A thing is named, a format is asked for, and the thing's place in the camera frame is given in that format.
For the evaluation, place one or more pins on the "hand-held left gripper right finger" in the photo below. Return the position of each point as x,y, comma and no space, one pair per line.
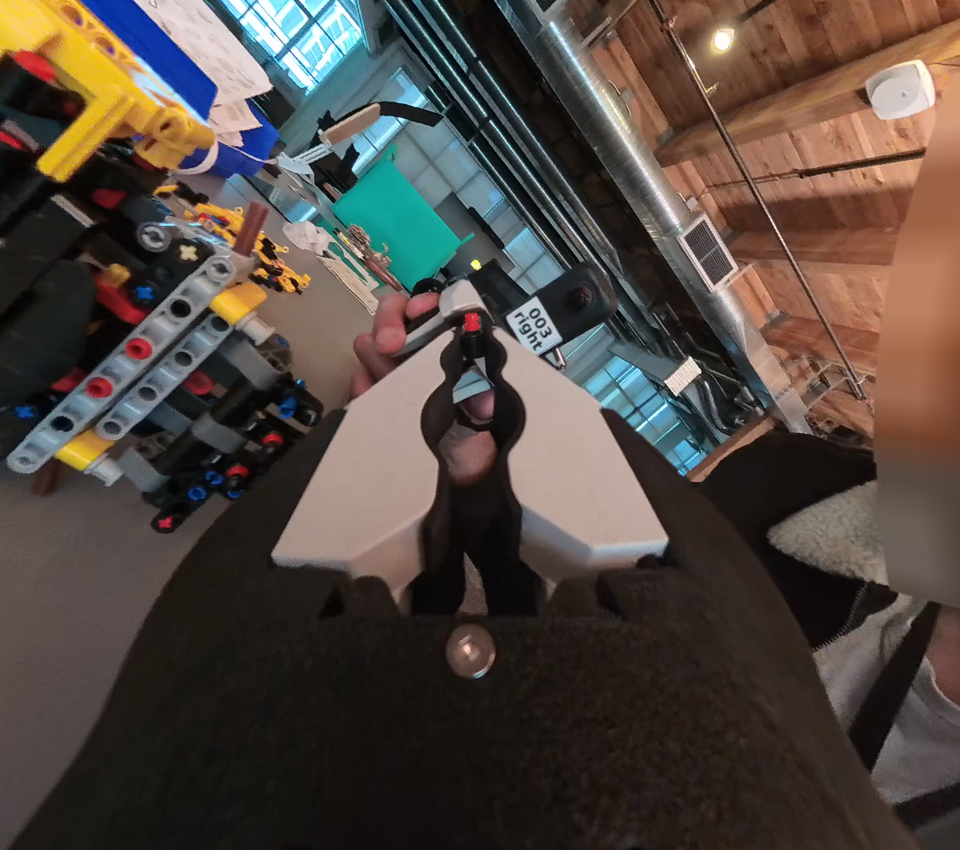
577,475

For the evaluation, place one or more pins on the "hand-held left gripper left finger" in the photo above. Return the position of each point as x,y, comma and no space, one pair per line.
360,490

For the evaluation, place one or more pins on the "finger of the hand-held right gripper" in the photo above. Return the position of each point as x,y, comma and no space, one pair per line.
461,298
420,338

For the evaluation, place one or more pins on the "small red brick pin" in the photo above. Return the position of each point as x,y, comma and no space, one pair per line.
471,322

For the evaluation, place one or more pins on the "yellow toy brick car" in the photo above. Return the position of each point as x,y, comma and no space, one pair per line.
112,99

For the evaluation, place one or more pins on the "person's right hand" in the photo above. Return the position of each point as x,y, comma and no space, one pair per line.
382,340

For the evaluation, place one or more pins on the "wooden gear model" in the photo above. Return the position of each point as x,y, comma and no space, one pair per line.
371,257

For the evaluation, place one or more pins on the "teal plastic bin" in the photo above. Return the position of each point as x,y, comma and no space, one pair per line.
397,227

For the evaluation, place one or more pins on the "white paper sign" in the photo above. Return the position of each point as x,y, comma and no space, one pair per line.
682,375

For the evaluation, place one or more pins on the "crumpled white paper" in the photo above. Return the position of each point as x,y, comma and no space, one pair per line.
307,236

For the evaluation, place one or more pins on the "person's black jacket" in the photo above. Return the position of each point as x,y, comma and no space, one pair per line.
787,475

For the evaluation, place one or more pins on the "pile of small bricks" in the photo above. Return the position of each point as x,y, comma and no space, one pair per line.
217,216

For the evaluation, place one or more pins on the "round lamp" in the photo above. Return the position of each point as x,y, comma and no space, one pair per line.
722,39

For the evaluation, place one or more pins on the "person's white shirt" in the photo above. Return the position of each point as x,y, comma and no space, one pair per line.
900,715

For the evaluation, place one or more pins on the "blue plastic bin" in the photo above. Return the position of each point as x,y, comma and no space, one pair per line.
150,39

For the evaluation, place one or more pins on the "silver air duct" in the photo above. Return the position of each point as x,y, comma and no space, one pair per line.
622,137

